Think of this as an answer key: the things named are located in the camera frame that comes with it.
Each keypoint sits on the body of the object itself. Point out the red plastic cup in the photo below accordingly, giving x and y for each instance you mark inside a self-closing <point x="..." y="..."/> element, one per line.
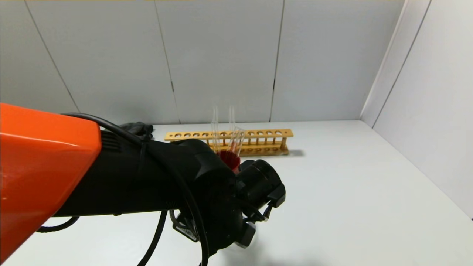
<point x="231" y="159"/>

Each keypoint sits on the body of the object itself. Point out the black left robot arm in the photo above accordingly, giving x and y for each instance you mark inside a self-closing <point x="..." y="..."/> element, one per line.
<point x="111" y="177"/>

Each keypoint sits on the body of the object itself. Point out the grey cloth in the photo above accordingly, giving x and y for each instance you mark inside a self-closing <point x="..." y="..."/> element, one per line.
<point x="138" y="127"/>

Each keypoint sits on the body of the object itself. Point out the test tube with orange-red pigment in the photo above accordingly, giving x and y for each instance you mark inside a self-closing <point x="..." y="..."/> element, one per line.
<point x="217" y="142"/>

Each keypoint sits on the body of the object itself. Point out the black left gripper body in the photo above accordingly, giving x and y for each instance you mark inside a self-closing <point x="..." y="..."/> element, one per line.
<point x="186" y="229"/>

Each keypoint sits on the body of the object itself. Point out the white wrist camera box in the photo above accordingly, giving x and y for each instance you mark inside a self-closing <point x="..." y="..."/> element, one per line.
<point x="247" y="234"/>

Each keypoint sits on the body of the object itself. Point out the test tube with red pigment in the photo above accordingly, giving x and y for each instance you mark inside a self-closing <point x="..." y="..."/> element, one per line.
<point x="232" y="120"/>

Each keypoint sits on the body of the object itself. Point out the wooden test tube rack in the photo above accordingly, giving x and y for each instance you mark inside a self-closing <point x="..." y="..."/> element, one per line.
<point x="266" y="133"/>

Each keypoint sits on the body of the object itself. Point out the test tube with yellow pigment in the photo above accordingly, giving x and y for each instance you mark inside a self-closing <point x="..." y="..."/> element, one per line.
<point x="215" y="116"/>

